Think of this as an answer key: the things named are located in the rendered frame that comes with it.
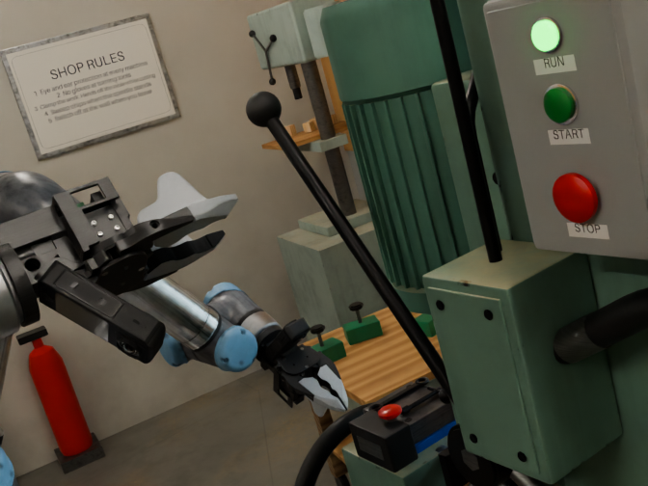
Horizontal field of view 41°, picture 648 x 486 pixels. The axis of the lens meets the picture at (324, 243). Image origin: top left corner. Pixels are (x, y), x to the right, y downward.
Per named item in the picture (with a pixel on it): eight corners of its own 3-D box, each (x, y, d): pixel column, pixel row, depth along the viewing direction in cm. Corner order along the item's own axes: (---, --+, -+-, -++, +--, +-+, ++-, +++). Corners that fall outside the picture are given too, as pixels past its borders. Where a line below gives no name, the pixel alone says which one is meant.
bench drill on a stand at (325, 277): (408, 343, 393) (316, -4, 354) (486, 380, 337) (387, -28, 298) (315, 385, 377) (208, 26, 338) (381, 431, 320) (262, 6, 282)
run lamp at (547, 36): (538, 54, 49) (531, 18, 49) (565, 49, 48) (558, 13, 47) (530, 56, 49) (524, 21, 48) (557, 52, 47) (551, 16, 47)
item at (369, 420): (418, 405, 119) (408, 369, 118) (472, 425, 110) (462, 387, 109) (343, 449, 113) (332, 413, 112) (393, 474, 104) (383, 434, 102)
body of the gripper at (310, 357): (325, 390, 154) (283, 351, 161) (328, 357, 148) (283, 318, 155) (292, 411, 150) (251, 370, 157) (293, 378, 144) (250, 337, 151)
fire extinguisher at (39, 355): (96, 442, 382) (50, 318, 367) (105, 456, 365) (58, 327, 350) (57, 459, 375) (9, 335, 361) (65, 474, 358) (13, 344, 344)
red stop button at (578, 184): (565, 217, 52) (555, 170, 51) (606, 220, 50) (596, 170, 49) (553, 223, 52) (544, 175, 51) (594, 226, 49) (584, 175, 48)
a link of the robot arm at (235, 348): (38, 152, 120) (276, 334, 145) (14, 154, 129) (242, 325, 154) (-13, 220, 117) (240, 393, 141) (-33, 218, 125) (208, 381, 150)
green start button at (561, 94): (550, 124, 50) (542, 85, 50) (582, 122, 48) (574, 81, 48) (543, 127, 50) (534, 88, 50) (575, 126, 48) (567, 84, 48)
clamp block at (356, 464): (435, 455, 123) (420, 399, 121) (502, 484, 112) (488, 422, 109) (354, 507, 116) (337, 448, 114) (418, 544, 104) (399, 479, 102)
